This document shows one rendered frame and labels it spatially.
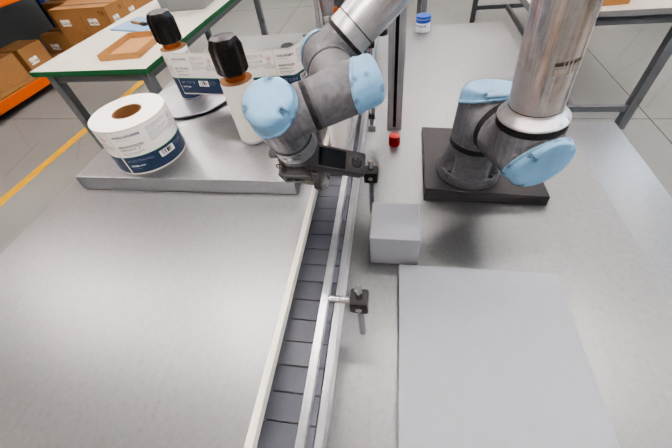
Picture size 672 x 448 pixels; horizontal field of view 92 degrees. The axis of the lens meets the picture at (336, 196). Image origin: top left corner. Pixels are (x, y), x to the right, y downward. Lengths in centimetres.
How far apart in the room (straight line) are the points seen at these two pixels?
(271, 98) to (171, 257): 55
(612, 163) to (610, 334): 49
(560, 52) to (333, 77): 32
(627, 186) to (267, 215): 89
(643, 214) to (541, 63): 52
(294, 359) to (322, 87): 43
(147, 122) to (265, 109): 61
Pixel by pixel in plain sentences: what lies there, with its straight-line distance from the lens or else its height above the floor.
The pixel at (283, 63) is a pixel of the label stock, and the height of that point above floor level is 102.
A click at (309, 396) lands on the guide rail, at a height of 96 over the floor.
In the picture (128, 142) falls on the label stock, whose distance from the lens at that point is 103.
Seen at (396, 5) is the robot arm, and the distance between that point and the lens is 58.
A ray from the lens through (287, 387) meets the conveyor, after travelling 60.
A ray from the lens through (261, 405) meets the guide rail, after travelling 56.
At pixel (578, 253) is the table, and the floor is 83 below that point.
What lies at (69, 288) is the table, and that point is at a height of 83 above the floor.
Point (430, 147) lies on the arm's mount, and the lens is 96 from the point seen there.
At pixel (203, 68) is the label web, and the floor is 101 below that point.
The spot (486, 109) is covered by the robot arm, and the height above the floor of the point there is 107.
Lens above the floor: 144
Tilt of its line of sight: 46 degrees down
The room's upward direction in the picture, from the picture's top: 8 degrees counter-clockwise
